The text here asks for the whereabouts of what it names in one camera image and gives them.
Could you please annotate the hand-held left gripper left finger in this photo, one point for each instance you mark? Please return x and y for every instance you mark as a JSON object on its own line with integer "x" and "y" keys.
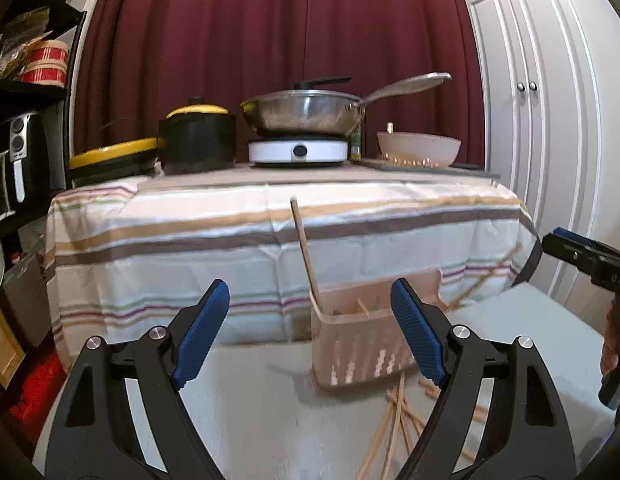
{"x": 200, "y": 335}

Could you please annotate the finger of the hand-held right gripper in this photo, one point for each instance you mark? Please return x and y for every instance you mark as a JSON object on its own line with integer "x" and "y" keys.
{"x": 565, "y": 252}
{"x": 585, "y": 241}

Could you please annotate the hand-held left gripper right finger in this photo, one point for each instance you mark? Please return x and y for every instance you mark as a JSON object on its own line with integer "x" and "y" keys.
{"x": 415, "y": 330}

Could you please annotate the pink perforated utensil holder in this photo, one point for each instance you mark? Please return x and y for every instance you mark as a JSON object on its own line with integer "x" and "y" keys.
{"x": 360, "y": 345}

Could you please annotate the person's right hand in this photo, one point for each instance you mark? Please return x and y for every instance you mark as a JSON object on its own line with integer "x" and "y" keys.
{"x": 610, "y": 345}

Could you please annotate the striped tablecloth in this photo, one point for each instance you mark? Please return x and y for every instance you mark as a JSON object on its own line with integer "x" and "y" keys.
{"x": 190, "y": 240}

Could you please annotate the white cabinet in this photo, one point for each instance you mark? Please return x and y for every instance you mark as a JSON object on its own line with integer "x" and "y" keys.
{"x": 550, "y": 110}

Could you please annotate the red cloth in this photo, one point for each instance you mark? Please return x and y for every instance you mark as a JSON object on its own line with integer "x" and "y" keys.
{"x": 37, "y": 390}

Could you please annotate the dark storage box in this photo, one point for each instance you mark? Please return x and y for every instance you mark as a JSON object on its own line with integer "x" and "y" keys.
{"x": 25, "y": 300}

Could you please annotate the white colander bowl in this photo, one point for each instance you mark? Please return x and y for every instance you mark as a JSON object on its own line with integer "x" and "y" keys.
{"x": 420, "y": 147}

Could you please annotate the black pot with yellow lid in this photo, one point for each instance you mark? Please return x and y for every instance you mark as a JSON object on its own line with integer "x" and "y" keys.
{"x": 197, "y": 145}

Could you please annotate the wooden box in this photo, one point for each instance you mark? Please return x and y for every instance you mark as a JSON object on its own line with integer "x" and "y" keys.
{"x": 5, "y": 345}

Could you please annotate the flat pan with yellow lid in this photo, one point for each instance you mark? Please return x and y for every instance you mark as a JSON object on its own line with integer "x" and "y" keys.
{"x": 115, "y": 157}

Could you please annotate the green bottle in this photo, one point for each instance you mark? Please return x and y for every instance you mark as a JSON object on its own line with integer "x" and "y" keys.
{"x": 357, "y": 140}

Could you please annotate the white induction cooker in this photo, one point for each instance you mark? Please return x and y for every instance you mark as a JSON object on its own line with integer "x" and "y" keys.
{"x": 300, "y": 151}

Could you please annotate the stainless steel wok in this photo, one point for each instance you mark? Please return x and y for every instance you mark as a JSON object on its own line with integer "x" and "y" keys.
{"x": 300, "y": 110}

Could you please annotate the black air fryer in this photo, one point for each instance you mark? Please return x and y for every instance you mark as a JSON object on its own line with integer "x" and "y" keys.
{"x": 22, "y": 160}

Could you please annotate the black shelf unit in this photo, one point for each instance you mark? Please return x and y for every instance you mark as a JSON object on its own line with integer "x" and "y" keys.
{"x": 45, "y": 95}

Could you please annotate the maroon curtain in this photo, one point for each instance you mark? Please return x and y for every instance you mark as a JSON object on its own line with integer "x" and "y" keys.
{"x": 215, "y": 35}

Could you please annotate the red striped box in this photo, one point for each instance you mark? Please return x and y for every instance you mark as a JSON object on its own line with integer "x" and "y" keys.
{"x": 45, "y": 62}

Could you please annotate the green food packets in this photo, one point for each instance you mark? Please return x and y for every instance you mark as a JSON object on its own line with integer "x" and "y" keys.
{"x": 17, "y": 45}

